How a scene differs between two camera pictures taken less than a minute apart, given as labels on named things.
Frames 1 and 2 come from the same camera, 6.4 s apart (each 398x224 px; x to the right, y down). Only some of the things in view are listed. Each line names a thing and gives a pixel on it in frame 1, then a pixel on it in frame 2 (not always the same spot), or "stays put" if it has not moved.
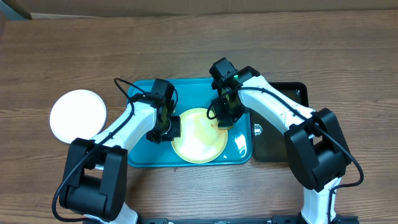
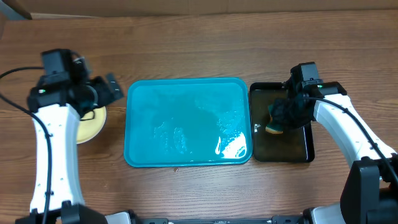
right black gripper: (223, 116) -> (280, 106)
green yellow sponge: (226, 128) -> (273, 127)
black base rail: (273, 219) stays put
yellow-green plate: (201, 140) -> (91, 124)
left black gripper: (176, 131) -> (104, 98)
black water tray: (269, 143) stays put
